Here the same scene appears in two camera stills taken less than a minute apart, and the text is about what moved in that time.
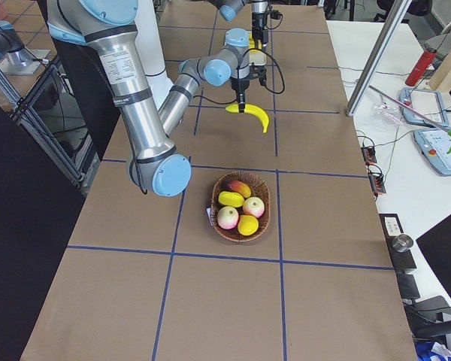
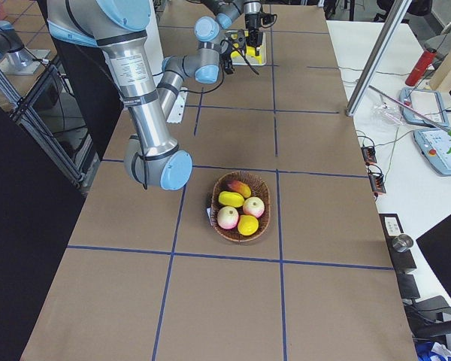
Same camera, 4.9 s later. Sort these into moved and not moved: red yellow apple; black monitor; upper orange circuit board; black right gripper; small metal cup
Moved: black right gripper
Not moved: small metal cup; upper orange circuit board; black monitor; red yellow apple
